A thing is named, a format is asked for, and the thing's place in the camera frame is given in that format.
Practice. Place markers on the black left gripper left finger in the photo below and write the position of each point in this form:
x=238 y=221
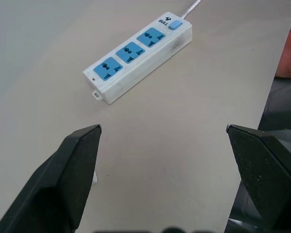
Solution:
x=55 y=179

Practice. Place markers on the white blue power strip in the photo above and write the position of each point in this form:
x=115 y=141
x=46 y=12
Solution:
x=138 y=57

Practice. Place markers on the orange object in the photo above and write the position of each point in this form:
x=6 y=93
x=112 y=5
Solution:
x=289 y=46

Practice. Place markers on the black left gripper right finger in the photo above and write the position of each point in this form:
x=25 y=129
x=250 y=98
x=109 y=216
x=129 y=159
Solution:
x=264 y=174

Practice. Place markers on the black base under table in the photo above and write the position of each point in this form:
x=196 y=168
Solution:
x=281 y=106

